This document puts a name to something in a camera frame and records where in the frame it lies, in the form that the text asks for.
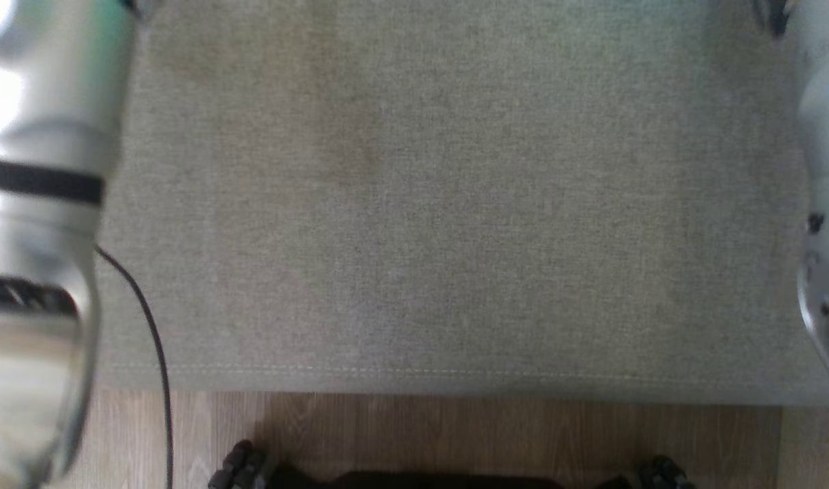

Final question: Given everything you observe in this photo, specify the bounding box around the grey sofa chaise seat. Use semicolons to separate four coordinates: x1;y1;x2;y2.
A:
92;0;829;409

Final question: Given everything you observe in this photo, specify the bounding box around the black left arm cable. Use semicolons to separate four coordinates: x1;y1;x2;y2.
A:
94;243;175;489

